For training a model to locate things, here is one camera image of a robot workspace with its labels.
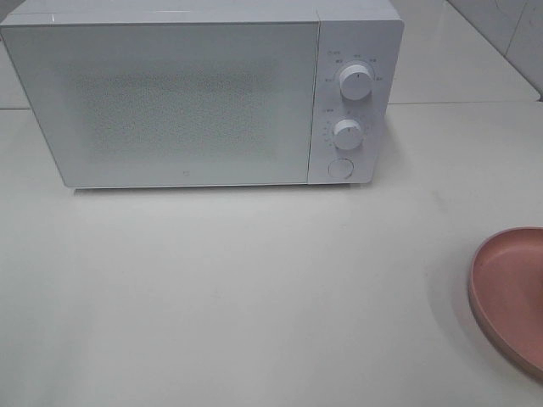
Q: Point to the round white door-release button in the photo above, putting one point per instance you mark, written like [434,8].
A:
[341,169]

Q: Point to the upper white microwave knob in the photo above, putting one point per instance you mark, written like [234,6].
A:
[355,80]

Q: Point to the pink round plate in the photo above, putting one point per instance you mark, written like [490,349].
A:
[505,295]

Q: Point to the white microwave oven body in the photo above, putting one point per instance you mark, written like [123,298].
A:
[367,31]

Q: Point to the lower white microwave knob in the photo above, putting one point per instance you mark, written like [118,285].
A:
[347,134]

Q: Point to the white microwave door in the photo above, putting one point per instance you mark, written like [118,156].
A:
[171,105]

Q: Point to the white microwave knob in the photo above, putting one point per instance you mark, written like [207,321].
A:
[347,134]
[355,80]

